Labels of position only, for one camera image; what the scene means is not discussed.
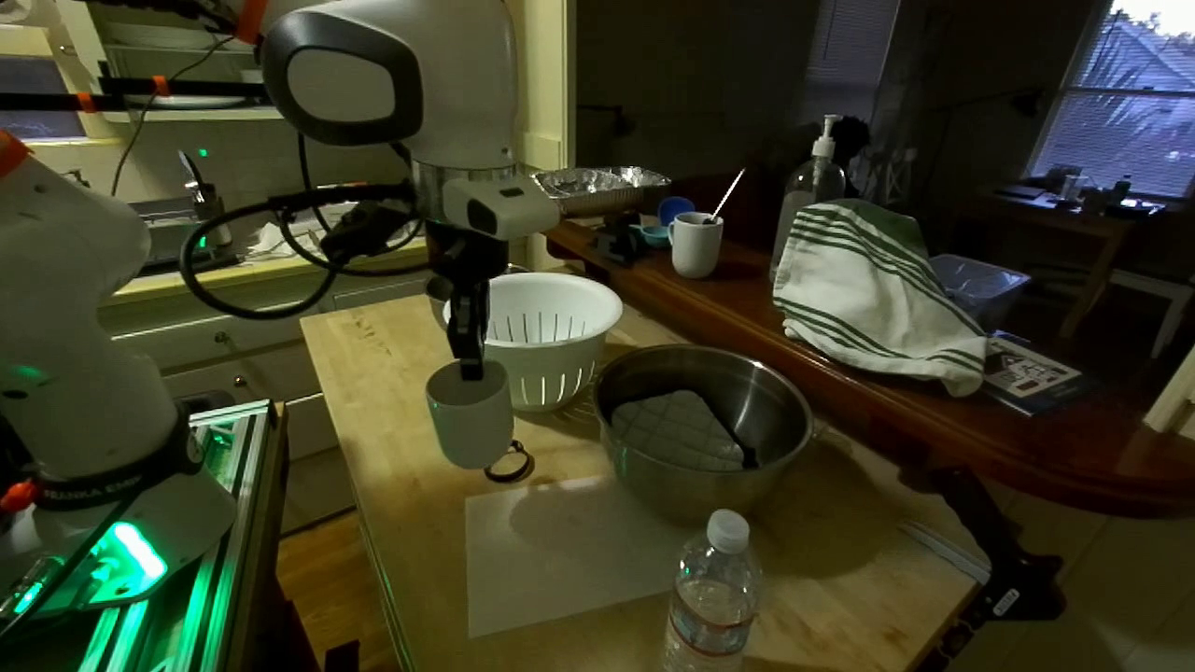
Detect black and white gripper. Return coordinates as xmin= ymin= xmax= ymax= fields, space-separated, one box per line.
xmin=416 ymin=163 xmax=562 ymax=382

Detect aluminium foil tray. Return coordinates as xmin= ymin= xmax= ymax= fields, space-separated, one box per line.
xmin=535 ymin=163 xmax=670 ymax=211

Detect stainless steel mixing bowl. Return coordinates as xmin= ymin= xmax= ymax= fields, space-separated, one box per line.
xmin=595 ymin=344 xmax=813 ymax=521

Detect white paper sheet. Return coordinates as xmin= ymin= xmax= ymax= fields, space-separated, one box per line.
xmin=465 ymin=478 xmax=695 ymax=637

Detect grey quilted pot holder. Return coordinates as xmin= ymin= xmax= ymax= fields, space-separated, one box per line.
xmin=614 ymin=388 xmax=745 ymax=469

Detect white mug with spoon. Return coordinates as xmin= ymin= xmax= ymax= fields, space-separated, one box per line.
xmin=670 ymin=173 xmax=745 ymax=278

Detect soap pump dispenser bottle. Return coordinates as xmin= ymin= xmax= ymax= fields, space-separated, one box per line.
xmin=772 ymin=114 xmax=848 ymax=254

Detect white plastic colander bowl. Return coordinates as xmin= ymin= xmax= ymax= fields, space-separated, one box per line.
xmin=486 ymin=272 xmax=625 ymax=410

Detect white green striped towel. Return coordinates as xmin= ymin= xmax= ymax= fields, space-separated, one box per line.
xmin=771 ymin=198 xmax=986 ymax=394

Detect white ceramic cup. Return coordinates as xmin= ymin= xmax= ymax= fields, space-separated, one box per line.
xmin=425 ymin=361 xmax=511 ymax=469

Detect black rubber band ring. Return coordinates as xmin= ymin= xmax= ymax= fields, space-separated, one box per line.
xmin=481 ymin=436 xmax=539 ymax=484

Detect clear plastic water bottle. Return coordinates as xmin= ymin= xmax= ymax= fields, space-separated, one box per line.
xmin=660 ymin=506 xmax=763 ymax=672

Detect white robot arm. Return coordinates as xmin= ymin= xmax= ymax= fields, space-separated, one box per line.
xmin=0 ymin=0 xmax=557 ymax=480

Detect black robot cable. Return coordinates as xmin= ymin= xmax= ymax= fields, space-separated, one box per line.
xmin=174 ymin=132 xmax=432 ymax=321

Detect printed paper leaflet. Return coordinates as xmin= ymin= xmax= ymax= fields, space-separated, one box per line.
xmin=984 ymin=337 xmax=1086 ymax=419

